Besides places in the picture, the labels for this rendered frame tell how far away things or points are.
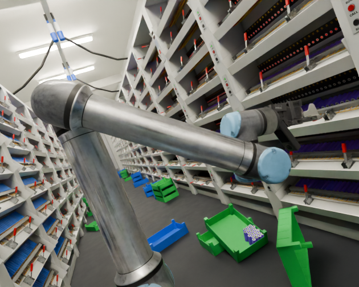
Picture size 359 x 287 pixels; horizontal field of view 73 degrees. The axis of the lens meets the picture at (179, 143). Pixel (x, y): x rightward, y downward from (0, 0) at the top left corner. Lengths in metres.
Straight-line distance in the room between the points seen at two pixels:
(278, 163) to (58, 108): 0.52
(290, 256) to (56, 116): 0.87
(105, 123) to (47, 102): 0.13
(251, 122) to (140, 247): 0.49
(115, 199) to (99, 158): 0.12
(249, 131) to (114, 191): 0.43
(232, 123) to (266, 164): 0.18
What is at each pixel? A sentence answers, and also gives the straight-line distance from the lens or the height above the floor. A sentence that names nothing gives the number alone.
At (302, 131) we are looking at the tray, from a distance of 1.14.
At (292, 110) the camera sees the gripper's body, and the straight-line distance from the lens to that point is 0.89.
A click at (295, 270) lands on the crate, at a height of 0.11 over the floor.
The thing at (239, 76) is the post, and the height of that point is 0.86.
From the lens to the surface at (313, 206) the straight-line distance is 1.32.
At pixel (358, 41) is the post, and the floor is 0.75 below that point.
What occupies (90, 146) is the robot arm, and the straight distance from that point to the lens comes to 0.72.
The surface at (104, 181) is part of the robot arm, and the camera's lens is 0.71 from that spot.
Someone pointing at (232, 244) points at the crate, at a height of 0.04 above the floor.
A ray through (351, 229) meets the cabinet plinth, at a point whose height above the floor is 0.05.
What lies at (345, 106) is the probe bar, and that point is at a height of 0.57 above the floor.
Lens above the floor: 0.72
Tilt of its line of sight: 3 degrees down
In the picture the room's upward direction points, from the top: 23 degrees counter-clockwise
